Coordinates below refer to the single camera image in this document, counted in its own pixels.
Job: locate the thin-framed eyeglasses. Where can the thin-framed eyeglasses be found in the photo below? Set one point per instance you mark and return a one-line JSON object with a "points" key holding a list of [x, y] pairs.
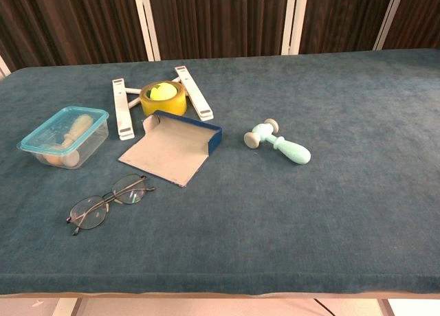
{"points": [[89, 213]]}

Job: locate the clear blue plastic container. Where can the clear blue plastic container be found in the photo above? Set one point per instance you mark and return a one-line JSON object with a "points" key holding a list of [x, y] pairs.
{"points": [[51, 137]]}

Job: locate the yellow tape roll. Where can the yellow tape roll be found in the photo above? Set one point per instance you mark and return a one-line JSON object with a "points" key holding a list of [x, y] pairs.
{"points": [[165, 107]]}

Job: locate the mint green toy hammer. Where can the mint green toy hammer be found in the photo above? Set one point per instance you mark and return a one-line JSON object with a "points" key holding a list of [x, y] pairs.
{"points": [[292, 152]]}

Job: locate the yellow-green tennis ball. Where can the yellow-green tennis ball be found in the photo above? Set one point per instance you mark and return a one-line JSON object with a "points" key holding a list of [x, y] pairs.
{"points": [[163, 91]]}

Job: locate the blue table cloth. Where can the blue table cloth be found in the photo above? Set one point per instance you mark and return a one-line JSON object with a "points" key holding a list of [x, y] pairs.
{"points": [[275, 226]]}

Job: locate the white folding laptop stand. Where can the white folding laptop stand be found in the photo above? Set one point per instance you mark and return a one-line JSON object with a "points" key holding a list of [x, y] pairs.
{"points": [[122, 113]]}

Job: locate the cream wooden toy mallet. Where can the cream wooden toy mallet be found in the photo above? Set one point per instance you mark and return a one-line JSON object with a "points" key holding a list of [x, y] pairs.
{"points": [[77, 127]]}

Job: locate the white table leg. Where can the white table leg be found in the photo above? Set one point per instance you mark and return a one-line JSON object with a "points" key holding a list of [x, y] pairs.
{"points": [[67, 307], [386, 308]]}

